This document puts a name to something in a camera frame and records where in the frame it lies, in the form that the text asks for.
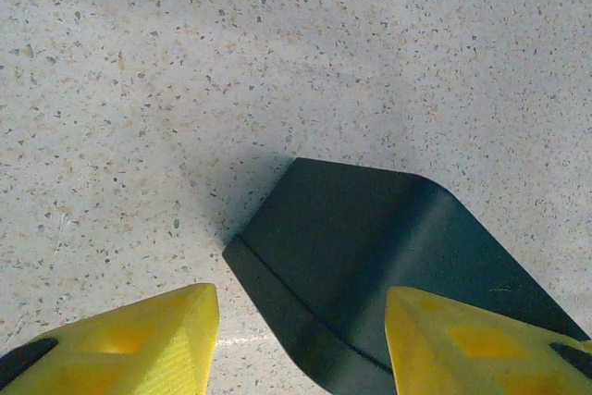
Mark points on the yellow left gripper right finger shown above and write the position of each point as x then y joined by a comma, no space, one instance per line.
462,349

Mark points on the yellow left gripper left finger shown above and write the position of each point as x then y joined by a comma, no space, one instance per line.
129,349

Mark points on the dark tin box painting print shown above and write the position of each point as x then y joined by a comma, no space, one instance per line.
333,228

